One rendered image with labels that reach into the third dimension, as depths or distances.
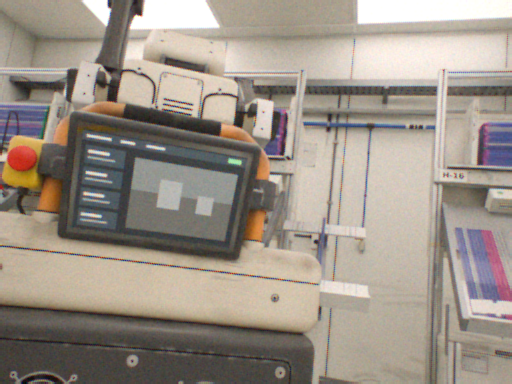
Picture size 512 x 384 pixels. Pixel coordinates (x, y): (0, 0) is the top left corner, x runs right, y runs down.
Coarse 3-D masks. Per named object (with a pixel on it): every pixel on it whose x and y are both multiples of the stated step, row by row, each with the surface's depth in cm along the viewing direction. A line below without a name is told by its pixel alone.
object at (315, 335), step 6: (318, 324) 165; (312, 330) 165; (318, 330) 164; (312, 336) 164; (318, 336) 164; (312, 342) 164; (318, 342) 163; (318, 348) 163; (318, 354) 163; (318, 360) 162; (318, 366) 162; (318, 372) 161; (318, 378) 161
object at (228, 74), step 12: (228, 72) 249; (240, 72) 248; (252, 72) 246; (264, 72) 244; (276, 72) 242; (288, 72) 241; (288, 132) 225; (288, 144) 224; (276, 156) 225; (288, 156) 224
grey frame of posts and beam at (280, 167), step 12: (300, 72) 239; (300, 84) 238; (300, 96) 236; (300, 108) 234; (300, 120) 233; (276, 168) 227; (288, 168) 226; (288, 180) 227; (288, 192) 227; (288, 204) 224; (288, 216) 223; (288, 240) 223
